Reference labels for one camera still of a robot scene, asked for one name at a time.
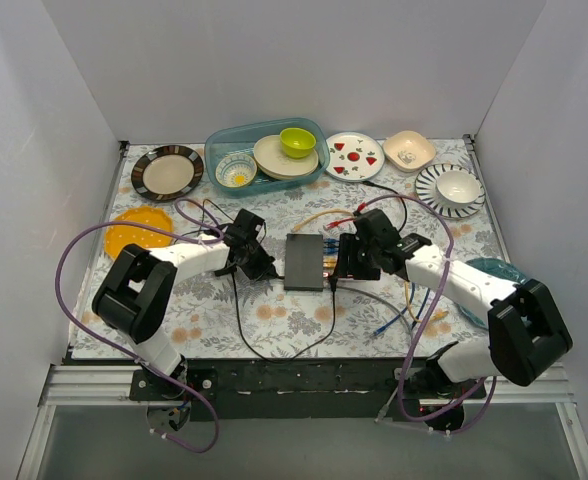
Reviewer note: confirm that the lime green bowl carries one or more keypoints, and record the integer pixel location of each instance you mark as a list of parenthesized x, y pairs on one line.
[(297, 142)]

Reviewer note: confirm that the aluminium frame rail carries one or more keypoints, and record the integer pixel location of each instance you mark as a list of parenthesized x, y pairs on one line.
[(88, 428)]

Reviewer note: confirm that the white plate red shapes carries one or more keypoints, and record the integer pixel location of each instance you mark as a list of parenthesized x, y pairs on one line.
[(354, 157)]

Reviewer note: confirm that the brown rimmed plate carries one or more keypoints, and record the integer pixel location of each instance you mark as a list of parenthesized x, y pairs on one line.
[(167, 173)]

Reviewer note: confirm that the blue patterned small bowl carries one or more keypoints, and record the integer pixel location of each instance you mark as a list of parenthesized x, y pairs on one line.
[(236, 170)]

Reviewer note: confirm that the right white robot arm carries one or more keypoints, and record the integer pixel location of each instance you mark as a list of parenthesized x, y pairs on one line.
[(526, 332)]

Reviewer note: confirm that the beige square panda bowl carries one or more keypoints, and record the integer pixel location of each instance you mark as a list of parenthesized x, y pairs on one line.
[(409, 151)]

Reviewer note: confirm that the yellow dotted plate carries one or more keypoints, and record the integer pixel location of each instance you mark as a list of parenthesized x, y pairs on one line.
[(117, 237)]

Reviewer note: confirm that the black network switch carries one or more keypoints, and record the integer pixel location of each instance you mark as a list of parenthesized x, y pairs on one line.
[(304, 263)]

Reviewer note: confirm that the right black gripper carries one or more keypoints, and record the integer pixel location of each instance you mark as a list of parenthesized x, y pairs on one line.
[(352, 257)]

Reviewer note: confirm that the teal plastic basin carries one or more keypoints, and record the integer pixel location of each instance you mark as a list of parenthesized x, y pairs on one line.
[(243, 138)]

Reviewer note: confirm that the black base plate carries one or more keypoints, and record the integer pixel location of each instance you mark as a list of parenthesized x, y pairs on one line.
[(303, 388)]

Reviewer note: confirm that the white bowl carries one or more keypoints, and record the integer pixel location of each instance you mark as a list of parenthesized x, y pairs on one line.
[(457, 188)]

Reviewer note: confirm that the beige plate stack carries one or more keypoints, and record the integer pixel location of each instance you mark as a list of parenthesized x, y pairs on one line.
[(271, 158)]

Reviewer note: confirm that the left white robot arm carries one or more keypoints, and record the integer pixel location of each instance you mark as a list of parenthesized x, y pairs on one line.
[(134, 295)]

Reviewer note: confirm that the floral table mat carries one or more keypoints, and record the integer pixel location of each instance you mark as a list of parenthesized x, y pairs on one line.
[(232, 317)]

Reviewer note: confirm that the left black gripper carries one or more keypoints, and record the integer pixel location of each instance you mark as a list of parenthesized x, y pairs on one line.
[(256, 262)]

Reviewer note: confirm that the blue striped plate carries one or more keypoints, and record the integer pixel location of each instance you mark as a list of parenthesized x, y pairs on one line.
[(426, 191)]

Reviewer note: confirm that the teal scalloped plate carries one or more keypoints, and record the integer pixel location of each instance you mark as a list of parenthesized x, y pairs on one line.
[(498, 268)]

